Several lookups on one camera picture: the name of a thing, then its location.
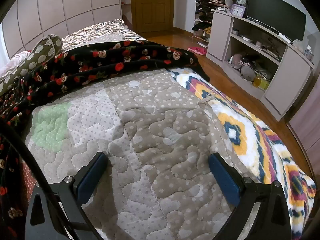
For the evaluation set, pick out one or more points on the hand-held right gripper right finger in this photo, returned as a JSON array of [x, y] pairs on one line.
[[223, 180]]

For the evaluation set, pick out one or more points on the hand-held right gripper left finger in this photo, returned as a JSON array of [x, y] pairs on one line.
[[91, 177]]

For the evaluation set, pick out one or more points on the black floral garment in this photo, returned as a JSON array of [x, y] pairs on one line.
[[100, 62]]

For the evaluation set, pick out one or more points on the white rack of clothes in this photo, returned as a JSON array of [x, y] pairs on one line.
[[207, 5]]

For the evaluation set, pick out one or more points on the colourful patterned fleece blanket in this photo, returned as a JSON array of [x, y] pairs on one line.
[[250, 130]]

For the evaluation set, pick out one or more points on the grey patchwork quilted bedspread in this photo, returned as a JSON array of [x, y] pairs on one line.
[[155, 130]]

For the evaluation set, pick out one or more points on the yellow container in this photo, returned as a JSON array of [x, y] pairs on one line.
[[260, 83]]

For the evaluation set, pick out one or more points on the pink cloth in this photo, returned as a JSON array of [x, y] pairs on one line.
[[197, 50]]

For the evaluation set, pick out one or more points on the olive pillow with white dots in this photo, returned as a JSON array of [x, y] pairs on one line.
[[37, 52]]

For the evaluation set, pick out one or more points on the pale pink blanket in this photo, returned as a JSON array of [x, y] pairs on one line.
[[15, 60]]

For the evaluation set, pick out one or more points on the pale grey television cabinet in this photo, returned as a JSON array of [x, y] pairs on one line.
[[220, 35]]

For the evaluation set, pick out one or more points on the geometric patterned bed sheet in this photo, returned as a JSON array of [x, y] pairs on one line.
[[100, 32]]

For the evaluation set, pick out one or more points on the white corner shelf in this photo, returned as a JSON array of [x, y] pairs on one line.
[[125, 15]]

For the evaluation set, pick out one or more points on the purple square clock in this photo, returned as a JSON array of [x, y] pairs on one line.
[[237, 10]]

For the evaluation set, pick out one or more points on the black flat television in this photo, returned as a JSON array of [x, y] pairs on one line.
[[275, 15]]

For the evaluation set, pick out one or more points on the white glossy wardrobe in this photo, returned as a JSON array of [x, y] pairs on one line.
[[62, 2]]

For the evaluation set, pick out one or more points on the wooden door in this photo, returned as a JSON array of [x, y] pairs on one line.
[[152, 5]]

